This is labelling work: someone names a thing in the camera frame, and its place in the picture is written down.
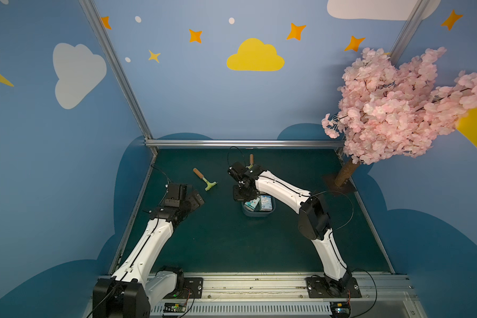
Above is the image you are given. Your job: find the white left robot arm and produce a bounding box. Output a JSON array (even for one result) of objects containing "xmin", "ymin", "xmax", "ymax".
[{"xmin": 87, "ymin": 183, "xmax": 204, "ymax": 317}]

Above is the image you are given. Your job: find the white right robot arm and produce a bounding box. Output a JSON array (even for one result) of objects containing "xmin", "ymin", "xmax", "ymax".
[{"xmin": 227, "ymin": 162, "xmax": 352, "ymax": 295}]

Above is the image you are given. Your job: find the blue plastic storage box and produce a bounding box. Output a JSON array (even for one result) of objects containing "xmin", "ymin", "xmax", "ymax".
[{"xmin": 242, "ymin": 196, "xmax": 276, "ymax": 218}]

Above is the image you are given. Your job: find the white teal tissue pack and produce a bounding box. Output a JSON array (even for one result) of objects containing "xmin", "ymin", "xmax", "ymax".
[{"xmin": 244, "ymin": 197, "xmax": 260, "ymax": 211}]

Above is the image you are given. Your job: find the blue white tissue pack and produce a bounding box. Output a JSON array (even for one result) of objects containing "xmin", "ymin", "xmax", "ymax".
[{"xmin": 260, "ymin": 195, "xmax": 273, "ymax": 212}]

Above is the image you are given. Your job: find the left green circuit board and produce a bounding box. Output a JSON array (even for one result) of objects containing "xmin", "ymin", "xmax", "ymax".
[{"xmin": 162, "ymin": 302, "xmax": 188, "ymax": 315}]

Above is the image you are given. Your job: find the green circuit board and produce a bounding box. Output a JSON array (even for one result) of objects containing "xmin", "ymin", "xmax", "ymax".
[
  {"xmin": 162, "ymin": 302, "xmax": 188, "ymax": 315},
  {"xmin": 330, "ymin": 302, "xmax": 351, "ymax": 318}
]

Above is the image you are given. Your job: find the right green circuit board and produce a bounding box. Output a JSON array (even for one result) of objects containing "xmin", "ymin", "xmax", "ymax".
[{"xmin": 330, "ymin": 302, "xmax": 351, "ymax": 318}]

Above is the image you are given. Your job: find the pink artificial blossom tree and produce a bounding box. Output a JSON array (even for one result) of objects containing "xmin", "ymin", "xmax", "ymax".
[{"xmin": 321, "ymin": 47, "xmax": 477, "ymax": 188}]

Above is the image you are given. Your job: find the aluminium back frame rail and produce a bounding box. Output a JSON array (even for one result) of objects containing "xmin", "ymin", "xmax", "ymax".
[{"xmin": 143, "ymin": 139, "xmax": 345, "ymax": 148}]

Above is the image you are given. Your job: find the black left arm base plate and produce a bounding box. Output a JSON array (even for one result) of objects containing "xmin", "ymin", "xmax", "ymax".
[{"xmin": 164, "ymin": 277, "xmax": 204, "ymax": 299}]

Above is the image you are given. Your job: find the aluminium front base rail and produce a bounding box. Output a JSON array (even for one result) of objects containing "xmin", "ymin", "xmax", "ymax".
[{"xmin": 151, "ymin": 271, "xmax": 427, "ymax": 317}]

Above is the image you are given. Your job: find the left floor frame rail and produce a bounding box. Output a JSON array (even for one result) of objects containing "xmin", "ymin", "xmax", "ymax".
[{"xmin": 99, "ymin": 150, "xmax": 156, "ymax": 274}]

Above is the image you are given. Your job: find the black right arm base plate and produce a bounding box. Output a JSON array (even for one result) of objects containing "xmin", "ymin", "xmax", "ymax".
[{"xmin": 305, "ymin": 275, "xmax": 362, "ymax": 299}]

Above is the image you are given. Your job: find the aluminium left corner post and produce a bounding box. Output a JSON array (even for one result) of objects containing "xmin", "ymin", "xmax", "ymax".
[{"xmin": 79, "ymin": 0, "xmax": 158, "ymax": 157}]

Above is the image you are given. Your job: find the aluminium corner post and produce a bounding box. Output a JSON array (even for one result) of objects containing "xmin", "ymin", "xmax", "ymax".
[
  {"xmin": 79, "ymin": 0, "xmax": 158, "ymax": 157},
  {"xmin": 389, "ymin": 0, "xmax": 431, "ymax": 66}
]

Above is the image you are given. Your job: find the aluminium right corner post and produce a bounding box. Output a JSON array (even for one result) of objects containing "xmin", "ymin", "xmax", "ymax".
[{"xmin": 389, "ymin": 0, "xmax": 431, "ymax": 66}]

